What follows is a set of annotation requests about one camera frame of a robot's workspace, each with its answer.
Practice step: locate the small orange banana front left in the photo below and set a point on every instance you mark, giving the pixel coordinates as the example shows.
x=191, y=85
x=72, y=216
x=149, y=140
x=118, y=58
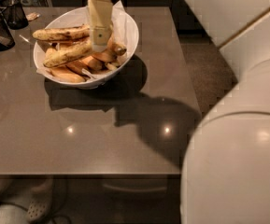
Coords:
x=65, y=75

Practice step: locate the small orange banana centre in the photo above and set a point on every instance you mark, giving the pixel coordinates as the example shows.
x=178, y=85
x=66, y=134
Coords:
x=92, y=64

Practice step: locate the white paper bowl liner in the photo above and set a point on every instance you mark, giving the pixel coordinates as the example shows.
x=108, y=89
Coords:
x=123, y=19

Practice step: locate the large spotted back banana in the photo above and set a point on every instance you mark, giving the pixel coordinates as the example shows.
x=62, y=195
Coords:
x=62, y=34

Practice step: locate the large spotted front banana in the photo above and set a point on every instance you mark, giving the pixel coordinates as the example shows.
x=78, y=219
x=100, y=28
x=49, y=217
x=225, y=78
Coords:
x=72, y=53

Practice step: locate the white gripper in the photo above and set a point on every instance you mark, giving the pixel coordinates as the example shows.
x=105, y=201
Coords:
x=100, y=15

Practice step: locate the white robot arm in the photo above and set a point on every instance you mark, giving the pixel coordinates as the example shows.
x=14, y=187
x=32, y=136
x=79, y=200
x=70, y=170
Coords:
x=226, y=169

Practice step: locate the small wrapper on table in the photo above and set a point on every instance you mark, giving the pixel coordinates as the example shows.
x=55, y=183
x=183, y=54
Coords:
x=32, y=16

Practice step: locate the large spotted banana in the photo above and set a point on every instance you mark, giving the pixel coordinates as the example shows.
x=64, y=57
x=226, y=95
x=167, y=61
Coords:
x=72, y=53
x=62, y=34

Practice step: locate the small orange banana right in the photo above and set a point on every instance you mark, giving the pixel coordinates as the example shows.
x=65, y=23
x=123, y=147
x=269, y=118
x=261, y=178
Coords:
x=106, y=56

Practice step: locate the white perforated clog shoe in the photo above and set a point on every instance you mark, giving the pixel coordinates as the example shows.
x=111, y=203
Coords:
x=41, y=198

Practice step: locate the black mesh pen cup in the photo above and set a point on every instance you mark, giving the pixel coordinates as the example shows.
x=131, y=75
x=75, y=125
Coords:
x=13, y=13

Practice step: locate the small orange banana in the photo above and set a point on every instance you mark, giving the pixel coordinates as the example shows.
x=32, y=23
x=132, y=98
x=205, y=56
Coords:
x=65, y=75
x=106, y=56
x=92, y=64

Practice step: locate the white bowl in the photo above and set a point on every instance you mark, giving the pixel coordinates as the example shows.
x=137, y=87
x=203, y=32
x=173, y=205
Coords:
x=131, y=31

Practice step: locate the dark cabinet drawer handle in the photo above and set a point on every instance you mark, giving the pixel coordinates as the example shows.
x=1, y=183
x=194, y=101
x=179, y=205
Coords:
x=136, y=188

